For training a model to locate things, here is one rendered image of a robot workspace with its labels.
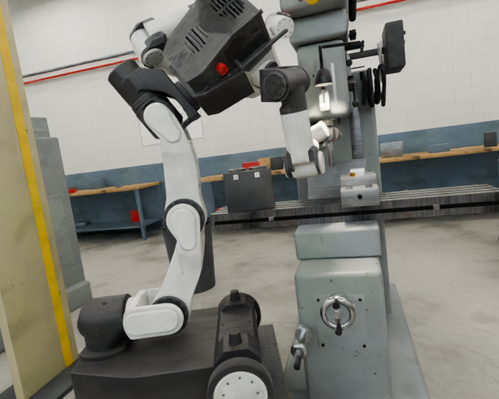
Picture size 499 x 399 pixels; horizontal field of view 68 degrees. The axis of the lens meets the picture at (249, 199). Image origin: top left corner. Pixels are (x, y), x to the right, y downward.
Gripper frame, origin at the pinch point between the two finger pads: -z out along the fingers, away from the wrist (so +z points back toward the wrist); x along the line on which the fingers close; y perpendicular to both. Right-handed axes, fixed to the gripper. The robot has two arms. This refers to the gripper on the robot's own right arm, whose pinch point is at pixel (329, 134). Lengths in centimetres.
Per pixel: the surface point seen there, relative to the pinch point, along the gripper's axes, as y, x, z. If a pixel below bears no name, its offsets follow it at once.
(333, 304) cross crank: 55, -14, 56
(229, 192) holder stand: 21, 43, 22
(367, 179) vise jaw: 20.8, -16.1, 4.7
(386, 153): 29, 37, -370
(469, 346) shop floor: 124, -51, -53
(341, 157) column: 12.1, 5.6, -36.8
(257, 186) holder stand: 19.3, 31.1, 16.8
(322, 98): -15.1, -2.6, 12.6
